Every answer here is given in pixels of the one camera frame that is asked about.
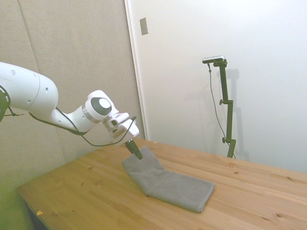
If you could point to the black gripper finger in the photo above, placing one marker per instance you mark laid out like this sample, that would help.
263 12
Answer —
129 147
137 151

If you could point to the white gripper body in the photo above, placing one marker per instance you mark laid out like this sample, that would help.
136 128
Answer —
129 129

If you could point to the grey towel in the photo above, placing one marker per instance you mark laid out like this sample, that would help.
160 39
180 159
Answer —
172 187

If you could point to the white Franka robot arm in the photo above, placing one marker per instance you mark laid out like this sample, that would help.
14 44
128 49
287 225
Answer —
24 88

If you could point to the orange tape piece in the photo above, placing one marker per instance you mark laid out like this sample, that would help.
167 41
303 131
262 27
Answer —
39 212

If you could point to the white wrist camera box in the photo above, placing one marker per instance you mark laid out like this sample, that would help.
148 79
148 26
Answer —
117 119

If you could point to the white door frame trim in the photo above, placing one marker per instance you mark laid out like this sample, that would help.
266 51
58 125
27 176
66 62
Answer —
138 79

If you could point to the black camera stand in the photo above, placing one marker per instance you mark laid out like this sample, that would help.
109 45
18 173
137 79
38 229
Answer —
227 115

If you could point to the grey wall plate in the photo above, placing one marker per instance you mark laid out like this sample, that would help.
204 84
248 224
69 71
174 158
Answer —
144 26

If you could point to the silver exterior camera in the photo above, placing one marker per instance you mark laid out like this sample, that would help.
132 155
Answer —
213 59

